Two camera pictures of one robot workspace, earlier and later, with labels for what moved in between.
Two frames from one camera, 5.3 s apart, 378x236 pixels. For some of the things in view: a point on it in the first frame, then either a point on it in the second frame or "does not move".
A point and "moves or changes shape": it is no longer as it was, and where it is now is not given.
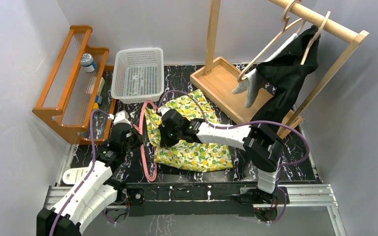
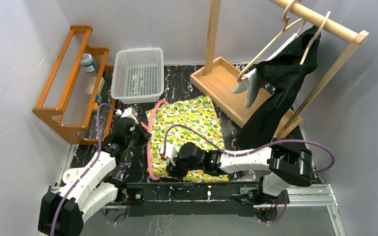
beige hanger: x=284 y=19 does not move
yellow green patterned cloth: x=186 y=156 moves or changes shape
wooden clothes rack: x=218 y=76 does not move
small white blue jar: x=87 y=64 does not move
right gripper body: x=170 y=137 -> x=180 y=170
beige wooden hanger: x=319 y=33 does not move
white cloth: x=250 y=82 does not move
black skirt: x=278 y=75 does not move
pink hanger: x=137 y=126 -> x=147 y=125
